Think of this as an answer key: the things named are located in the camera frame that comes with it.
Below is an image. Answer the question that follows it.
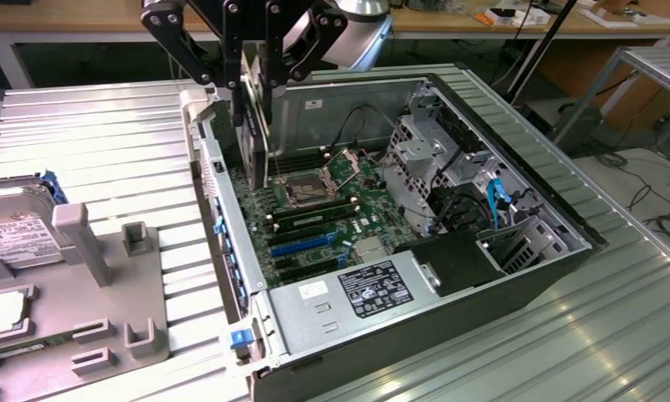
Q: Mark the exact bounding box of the light blue flat wire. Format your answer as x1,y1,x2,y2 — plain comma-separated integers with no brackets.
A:
485,178,507,232

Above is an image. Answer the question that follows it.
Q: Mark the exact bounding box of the CPU socket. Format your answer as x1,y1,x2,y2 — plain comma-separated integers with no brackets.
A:
275,170,335,209

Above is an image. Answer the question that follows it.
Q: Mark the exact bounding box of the dark equipment box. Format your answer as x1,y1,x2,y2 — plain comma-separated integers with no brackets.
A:
522,98,605,157

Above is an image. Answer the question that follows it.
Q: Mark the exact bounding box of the silver slotted disk bay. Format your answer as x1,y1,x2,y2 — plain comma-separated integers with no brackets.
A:
473,211,574,276

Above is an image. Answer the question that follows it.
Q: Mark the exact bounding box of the silver CPU chip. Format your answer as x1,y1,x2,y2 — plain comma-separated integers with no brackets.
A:
0,291,30,337

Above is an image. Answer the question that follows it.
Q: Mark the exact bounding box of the grey power supply unit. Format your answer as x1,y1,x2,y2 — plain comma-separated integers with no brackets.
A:
266,250,443,356

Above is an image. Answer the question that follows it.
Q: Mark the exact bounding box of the black plastic air shroud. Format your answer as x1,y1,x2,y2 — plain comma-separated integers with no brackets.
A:
393,231,507,299

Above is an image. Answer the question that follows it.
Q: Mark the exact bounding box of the silver hard disk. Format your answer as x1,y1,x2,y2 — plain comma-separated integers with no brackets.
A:
0,175,62,270

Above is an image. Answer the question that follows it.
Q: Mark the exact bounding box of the long black expansion slot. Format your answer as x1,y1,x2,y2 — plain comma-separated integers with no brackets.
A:
281,266,345,283
274,255,342,272
266,228,330,246

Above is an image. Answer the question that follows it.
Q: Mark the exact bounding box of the grey plastic parts rack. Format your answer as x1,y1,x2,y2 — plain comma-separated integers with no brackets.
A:
0,203,171,402

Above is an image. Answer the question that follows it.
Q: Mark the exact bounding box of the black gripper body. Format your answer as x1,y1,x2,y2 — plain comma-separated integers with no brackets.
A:
183,0,314,43

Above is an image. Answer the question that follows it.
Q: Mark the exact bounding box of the blue disk bracket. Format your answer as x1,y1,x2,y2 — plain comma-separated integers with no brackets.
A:
38,168,69,207

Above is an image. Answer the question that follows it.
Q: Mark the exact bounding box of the black wire bundle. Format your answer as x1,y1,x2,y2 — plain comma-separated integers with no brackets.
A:
427,187,490,235

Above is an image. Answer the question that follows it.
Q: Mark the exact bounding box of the orange and white box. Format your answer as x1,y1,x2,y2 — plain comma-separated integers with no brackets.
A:
473,8,515,27

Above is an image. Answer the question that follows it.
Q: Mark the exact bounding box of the black arched wire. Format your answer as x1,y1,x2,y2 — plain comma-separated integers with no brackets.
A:
334,105,397,146

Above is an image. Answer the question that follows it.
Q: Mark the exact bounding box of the metal frame slat table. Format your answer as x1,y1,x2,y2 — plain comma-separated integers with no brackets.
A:
551,44,670,147

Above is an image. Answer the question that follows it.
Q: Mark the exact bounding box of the black stand pole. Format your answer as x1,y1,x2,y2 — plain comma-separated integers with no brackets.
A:
505,0,575,106

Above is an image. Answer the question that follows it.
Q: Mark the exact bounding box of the silver chipset heat sink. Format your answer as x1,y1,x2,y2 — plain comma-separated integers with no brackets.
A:
351,238,393,260

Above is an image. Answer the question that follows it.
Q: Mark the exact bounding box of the green RAM stick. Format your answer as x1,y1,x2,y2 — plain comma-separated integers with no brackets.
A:
0,334,77,359

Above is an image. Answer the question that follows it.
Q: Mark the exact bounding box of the brown wooden board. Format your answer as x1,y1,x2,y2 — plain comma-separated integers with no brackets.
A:
535,39,670,133

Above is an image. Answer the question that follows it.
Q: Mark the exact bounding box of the Nvidia Quadro graphics card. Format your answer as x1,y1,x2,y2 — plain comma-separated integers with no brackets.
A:
234,41,289,189

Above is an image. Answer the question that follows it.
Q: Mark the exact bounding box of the green motherboard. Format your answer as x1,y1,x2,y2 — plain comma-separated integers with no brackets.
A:
227,144,419,290

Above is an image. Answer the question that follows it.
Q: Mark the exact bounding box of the perforated metal disk bay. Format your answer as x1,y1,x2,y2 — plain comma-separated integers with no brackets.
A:
383,112,470,230

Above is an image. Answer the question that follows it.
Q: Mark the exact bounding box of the black and white box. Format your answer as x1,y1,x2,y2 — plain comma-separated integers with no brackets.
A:
489,6,553,26

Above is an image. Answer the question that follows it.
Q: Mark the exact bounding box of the metal socket cover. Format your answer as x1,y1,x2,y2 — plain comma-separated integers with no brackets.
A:
318,147,365,186

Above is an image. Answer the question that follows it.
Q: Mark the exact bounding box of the long wooden desk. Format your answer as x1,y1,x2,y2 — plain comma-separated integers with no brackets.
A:
0,0,670,90

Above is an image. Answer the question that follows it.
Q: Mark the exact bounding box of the open black PC case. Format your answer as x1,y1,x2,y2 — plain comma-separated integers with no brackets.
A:
178,71,609,402

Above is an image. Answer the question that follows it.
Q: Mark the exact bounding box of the white paper tray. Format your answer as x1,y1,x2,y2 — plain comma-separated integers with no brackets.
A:
577,4,641,29

